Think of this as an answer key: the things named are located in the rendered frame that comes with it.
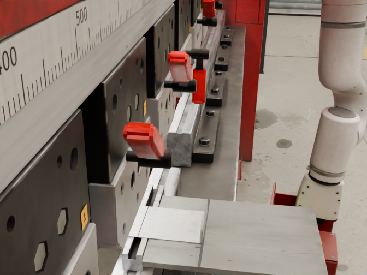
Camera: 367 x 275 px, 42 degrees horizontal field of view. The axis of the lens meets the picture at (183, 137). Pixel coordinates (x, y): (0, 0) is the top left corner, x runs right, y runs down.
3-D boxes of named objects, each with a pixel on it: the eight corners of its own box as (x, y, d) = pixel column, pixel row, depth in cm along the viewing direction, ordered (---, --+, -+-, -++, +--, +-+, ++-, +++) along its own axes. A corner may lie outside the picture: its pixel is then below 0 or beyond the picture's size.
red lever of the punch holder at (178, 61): (191, 48, 52) (197, 82, 61) (154, 46, 52) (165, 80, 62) (190, 64, 51) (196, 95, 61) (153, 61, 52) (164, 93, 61)
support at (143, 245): (142, 271, 71) (142, 255, 69) (137, 270, 71) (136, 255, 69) (159, 217, 83) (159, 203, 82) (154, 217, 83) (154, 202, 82)
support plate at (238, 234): (328, 285, 66) (329, 280, 65) (141, 267, 69) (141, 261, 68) (313, 212, 82) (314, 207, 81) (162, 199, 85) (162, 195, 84)
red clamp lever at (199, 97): (206, 106, 82) (208, 50, 78) (183, 104, 83) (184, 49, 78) (207, 102, 84) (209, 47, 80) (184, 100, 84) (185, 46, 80)
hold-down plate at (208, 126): (212, 163, 122) (213, 153, 120) (191, 162, 122) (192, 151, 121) (219, 118, 149) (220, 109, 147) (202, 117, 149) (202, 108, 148)
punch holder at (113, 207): (118, 262, 42) (108, 82, 35) (25, 253, 42) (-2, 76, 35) (151, 177, 55) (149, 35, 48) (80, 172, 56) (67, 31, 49)
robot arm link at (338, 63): (343, 14, 109) (333, 138, 120) (313, 22, 98) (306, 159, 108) (383, 16, 104) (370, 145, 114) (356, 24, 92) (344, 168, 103)
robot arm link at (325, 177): (307, 168, 107) (304, 180, 108) (347, 177, 105) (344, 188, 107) (307, 152, 114) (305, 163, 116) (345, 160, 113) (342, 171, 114)
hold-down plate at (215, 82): (222, 107, 158) (222, 98, 156) (205, 106, 158) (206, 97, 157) (226, 78, 185) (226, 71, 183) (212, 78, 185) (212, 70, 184)
